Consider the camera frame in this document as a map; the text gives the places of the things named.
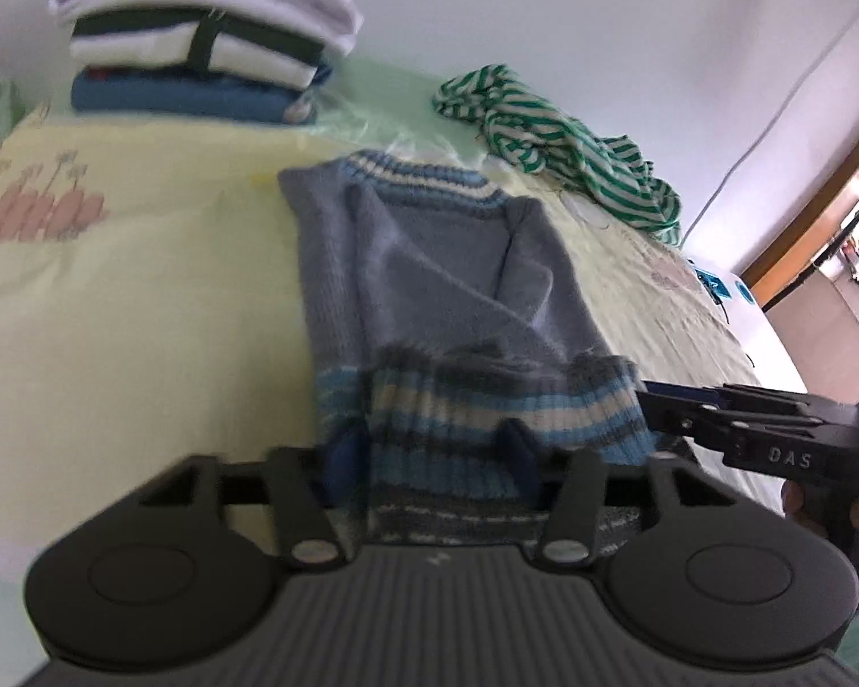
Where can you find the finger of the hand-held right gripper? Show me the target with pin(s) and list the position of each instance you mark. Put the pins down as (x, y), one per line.
(694, 428)
(687, 398)

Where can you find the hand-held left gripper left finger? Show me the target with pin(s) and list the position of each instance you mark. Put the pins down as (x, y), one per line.
(345, 466)

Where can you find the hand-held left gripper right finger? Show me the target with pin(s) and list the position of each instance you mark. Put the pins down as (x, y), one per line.
(519, 456)

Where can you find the grey blue knit sweater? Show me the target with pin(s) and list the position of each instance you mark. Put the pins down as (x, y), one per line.
(429, 272)

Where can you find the white bedside table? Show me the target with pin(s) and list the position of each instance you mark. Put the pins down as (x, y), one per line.
(766, 343)

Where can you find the yellow green printed bed sheet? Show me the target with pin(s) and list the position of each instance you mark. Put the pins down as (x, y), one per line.
(150, 265)

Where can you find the green white striped shirt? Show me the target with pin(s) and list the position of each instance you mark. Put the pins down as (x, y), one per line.
(544, 129)

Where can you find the dark green white folded garment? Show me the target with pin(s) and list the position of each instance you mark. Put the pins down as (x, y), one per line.
(143, 43)

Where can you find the wooden door frame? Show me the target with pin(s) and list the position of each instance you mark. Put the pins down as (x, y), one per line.
(816, 215)

